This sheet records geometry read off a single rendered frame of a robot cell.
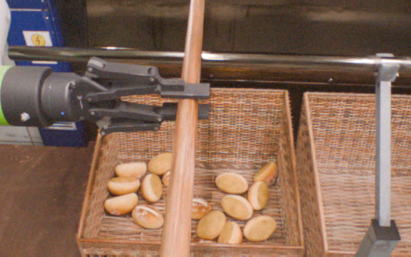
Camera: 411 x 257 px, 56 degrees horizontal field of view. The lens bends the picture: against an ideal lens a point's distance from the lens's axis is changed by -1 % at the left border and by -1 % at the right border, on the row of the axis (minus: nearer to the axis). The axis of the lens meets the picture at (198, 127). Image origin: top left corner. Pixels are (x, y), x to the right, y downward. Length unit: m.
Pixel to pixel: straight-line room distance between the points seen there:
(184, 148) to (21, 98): 0.25
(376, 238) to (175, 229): 0.46
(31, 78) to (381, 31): 0.93
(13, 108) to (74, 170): 0.79
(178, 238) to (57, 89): 0.29
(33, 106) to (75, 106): 0.06
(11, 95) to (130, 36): 0.62
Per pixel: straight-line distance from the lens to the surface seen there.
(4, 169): 1.47
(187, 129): 0.52
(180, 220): 0.42
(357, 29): 1.20
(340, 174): 1.38
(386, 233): 0.79
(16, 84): 0.61
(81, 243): 1.02
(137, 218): 1.15
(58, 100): 0.59
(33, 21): 1.21
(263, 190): 1.20
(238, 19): 1.14
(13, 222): 1.31
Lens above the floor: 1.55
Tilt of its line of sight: 41 degrees down
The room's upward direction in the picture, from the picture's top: straight up
